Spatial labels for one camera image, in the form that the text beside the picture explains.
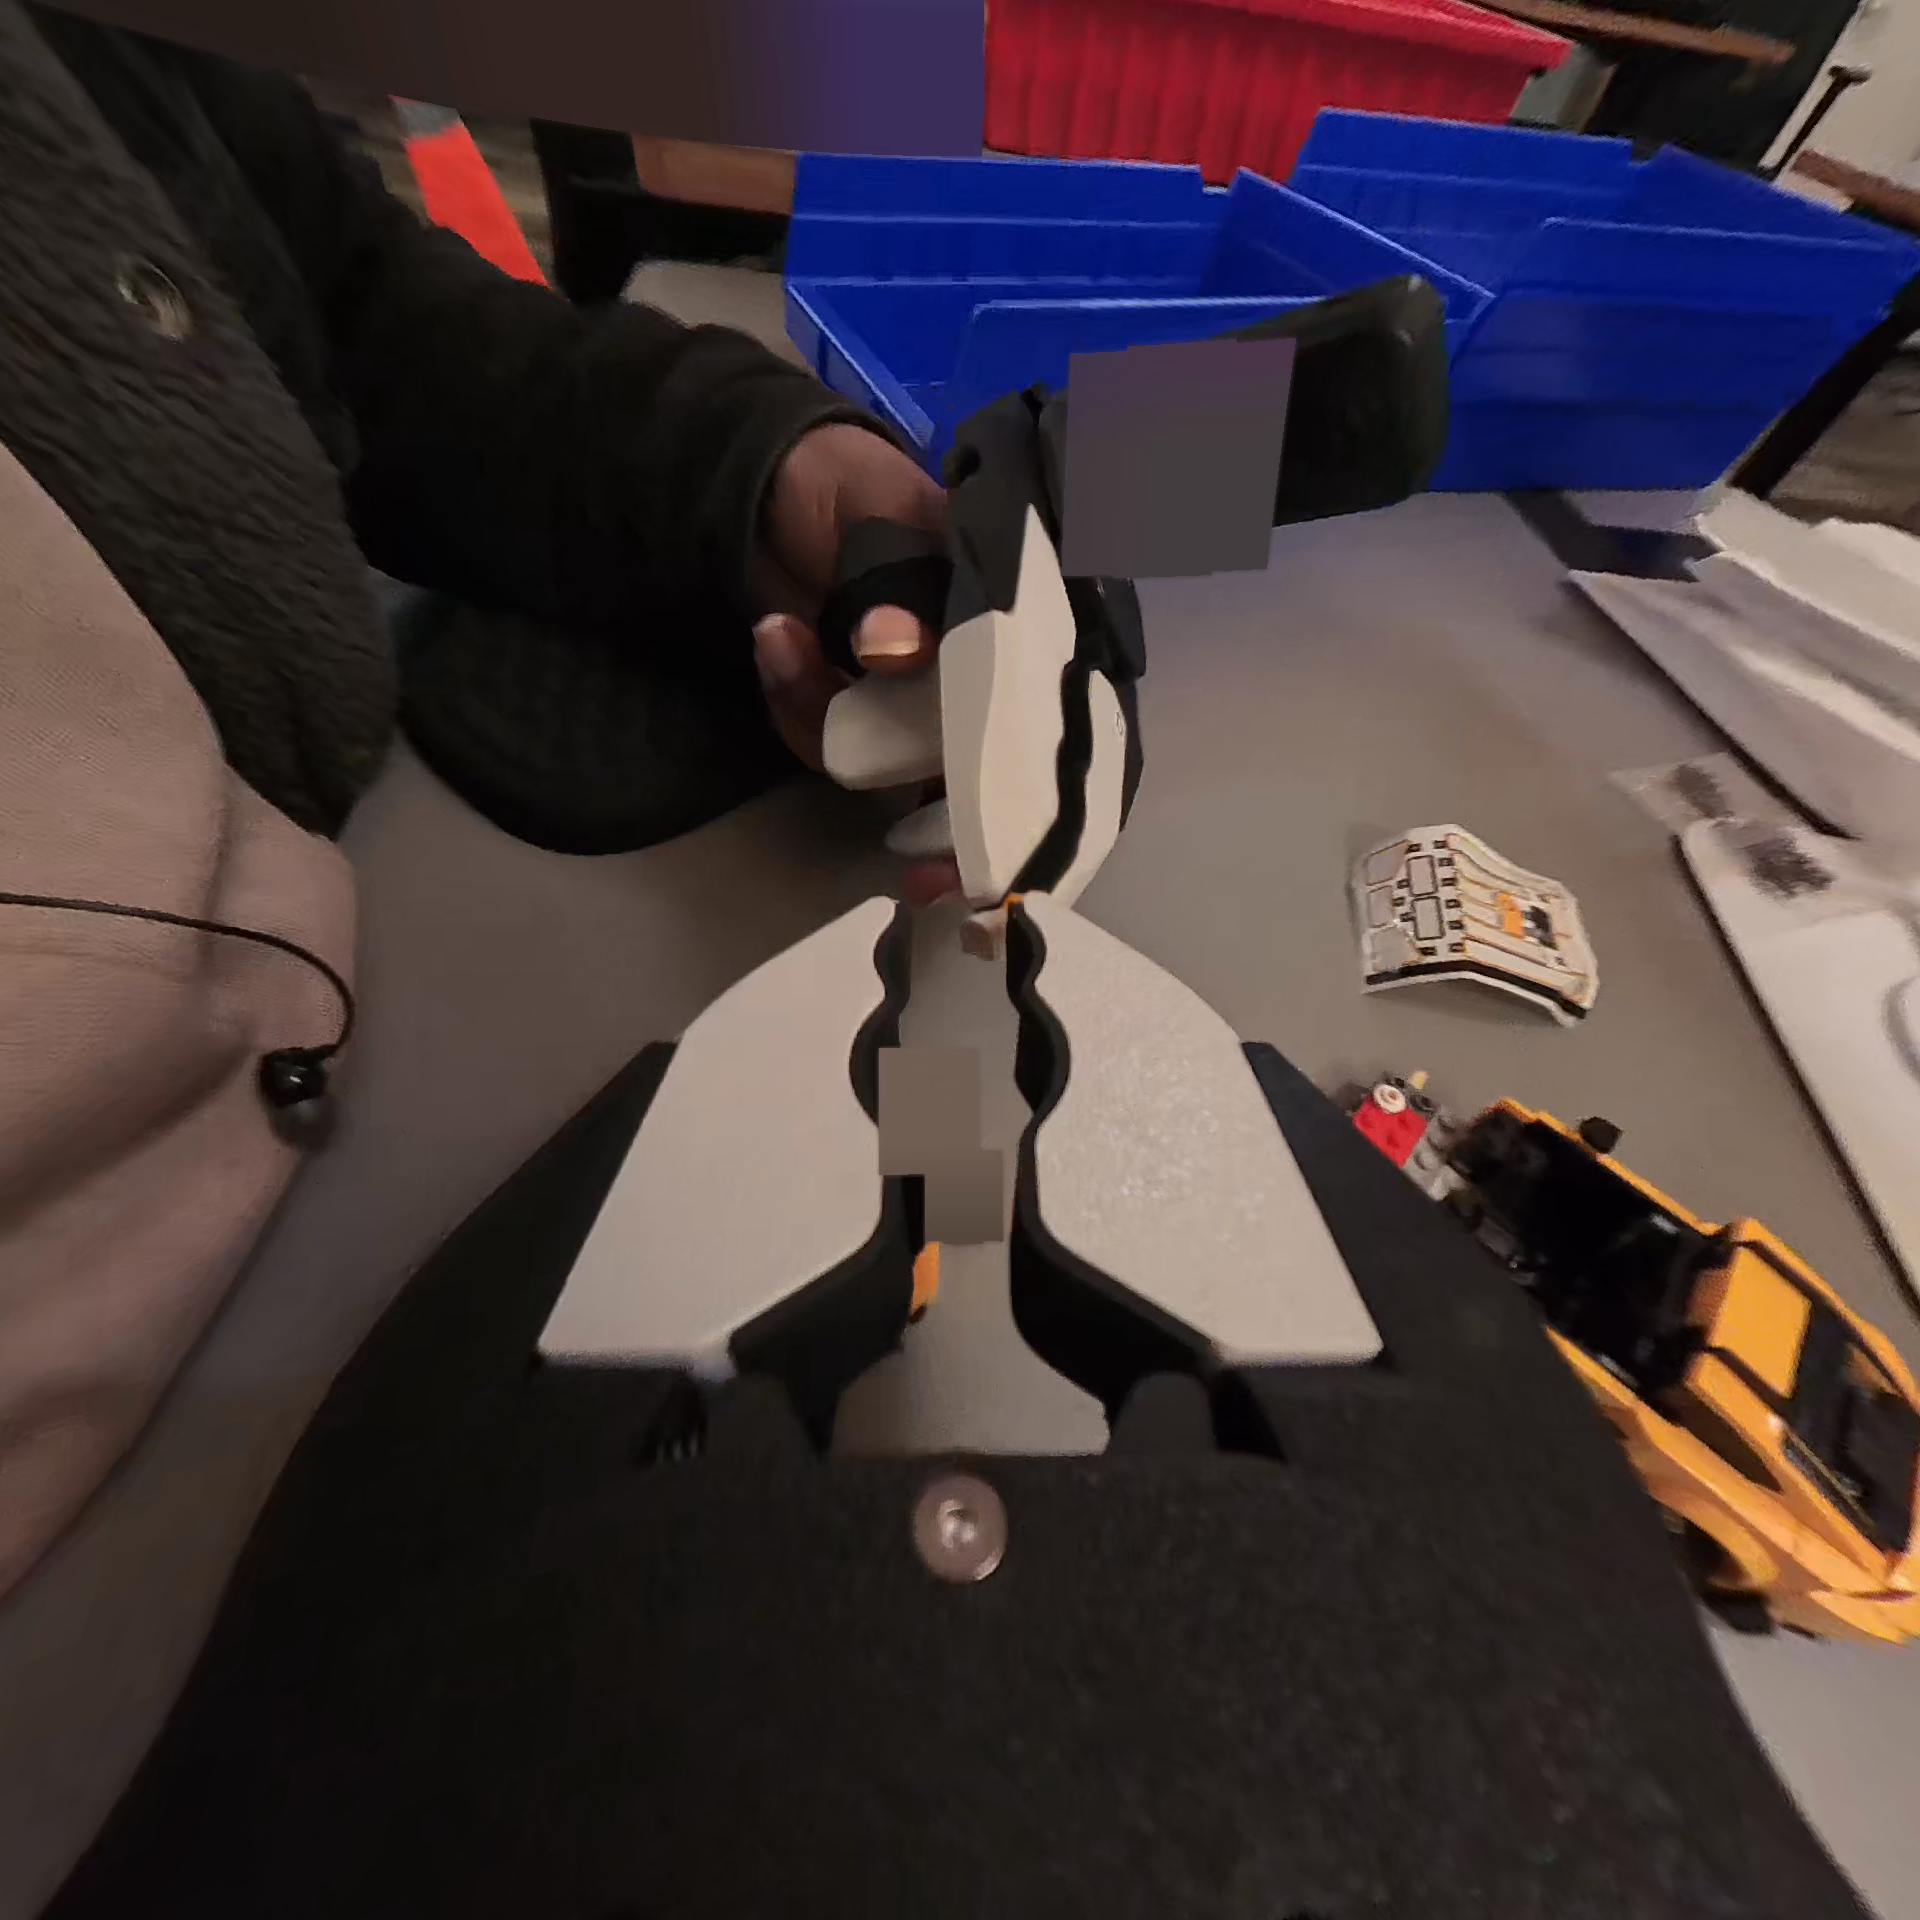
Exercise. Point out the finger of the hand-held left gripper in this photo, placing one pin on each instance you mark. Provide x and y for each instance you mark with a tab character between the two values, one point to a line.
1104	751
1005	692

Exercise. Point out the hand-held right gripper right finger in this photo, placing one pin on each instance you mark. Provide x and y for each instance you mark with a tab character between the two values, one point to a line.
1200	1188

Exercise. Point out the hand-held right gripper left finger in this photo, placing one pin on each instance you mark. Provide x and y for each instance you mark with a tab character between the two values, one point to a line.
736	1202

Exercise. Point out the small orange white lego piece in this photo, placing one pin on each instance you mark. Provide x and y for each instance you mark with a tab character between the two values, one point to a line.
985	932

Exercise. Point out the person's left forearm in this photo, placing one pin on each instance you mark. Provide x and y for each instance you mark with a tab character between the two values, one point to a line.
539	451

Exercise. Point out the yellow lego car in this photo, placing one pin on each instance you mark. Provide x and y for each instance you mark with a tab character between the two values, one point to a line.
1709	1352

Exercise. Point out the person's left hand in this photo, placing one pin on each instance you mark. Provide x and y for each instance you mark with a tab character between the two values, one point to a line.
795	541

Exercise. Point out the red plastic bin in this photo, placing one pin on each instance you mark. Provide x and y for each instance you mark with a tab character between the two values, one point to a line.
1259	77

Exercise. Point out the sticker sheet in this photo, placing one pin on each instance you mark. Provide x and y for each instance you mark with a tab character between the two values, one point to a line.
1469	915

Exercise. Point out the white paper bags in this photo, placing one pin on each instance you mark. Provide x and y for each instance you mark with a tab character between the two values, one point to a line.
1801	631

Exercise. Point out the clear bag of black parts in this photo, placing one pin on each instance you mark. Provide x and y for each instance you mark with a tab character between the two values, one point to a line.
1739	826

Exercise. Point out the beige garment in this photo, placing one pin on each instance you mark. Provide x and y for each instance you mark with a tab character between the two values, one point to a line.
121	1202

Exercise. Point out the orange cone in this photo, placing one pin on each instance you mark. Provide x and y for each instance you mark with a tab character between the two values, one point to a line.
466	195

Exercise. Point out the dark fleece jacket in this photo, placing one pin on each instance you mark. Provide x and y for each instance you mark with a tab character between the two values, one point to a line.
180	451

